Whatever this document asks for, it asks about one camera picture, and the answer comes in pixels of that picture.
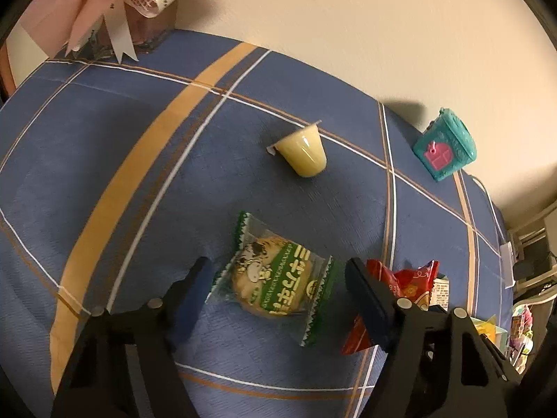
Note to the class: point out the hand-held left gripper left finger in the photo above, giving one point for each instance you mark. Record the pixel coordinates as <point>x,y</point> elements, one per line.
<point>196,289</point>

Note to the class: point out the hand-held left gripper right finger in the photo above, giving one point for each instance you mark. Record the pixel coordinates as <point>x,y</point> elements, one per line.
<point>365,298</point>

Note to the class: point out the green cookie packet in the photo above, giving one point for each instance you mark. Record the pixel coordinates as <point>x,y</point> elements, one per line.
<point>270,278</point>

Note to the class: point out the small red snack packet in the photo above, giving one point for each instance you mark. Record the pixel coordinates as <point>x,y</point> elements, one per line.
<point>413,283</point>

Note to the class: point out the small white snack packet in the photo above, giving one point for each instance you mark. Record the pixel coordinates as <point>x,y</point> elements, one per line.
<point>441,294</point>

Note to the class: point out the white power strip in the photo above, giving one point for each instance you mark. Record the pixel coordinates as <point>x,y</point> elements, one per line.
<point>507,265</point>

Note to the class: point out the pale yellow jelly cup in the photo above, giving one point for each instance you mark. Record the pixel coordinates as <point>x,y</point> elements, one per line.
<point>304,152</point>

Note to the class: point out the pile of colourful trinkets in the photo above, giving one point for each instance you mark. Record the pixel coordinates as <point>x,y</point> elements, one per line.
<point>522,331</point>

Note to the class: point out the teal toy box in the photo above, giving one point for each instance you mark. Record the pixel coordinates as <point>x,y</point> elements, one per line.
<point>444,148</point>

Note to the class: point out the blue plaid tablecloth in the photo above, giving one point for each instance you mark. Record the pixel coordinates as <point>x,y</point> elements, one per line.
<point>108,139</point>

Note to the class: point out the gift box with pink ribbon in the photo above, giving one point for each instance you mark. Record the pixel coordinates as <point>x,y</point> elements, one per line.
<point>122,8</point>

